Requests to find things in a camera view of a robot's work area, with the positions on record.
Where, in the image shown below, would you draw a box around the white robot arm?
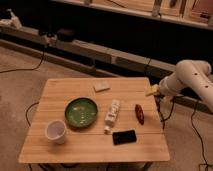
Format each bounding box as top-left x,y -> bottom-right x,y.
146,60 -> 213,112

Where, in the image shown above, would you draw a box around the white ceramic cup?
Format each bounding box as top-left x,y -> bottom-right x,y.
45,120 -> 66,144

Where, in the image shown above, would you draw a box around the wooden table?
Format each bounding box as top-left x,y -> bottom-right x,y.
19,77 -> 170,163

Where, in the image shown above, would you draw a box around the small beige sponge block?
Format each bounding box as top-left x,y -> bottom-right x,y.
94,81 -> 110,92

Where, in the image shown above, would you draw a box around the black smartphone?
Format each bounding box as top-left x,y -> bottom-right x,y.
112,130 -> 137,145

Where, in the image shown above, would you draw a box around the green round plate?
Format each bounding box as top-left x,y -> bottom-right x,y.
64,97 -> 98,129

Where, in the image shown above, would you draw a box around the dark object on ledge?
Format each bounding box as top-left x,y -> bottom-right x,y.
56,28 -> 76,42

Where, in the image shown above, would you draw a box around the white crumpled object on ledge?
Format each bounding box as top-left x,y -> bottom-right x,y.
0,9 -> 22,29

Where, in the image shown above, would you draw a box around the black cable right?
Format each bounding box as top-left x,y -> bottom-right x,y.
189,99 -> 213,171

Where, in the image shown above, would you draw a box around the black floor cable left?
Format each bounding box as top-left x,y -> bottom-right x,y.
0,49 -> 46,75

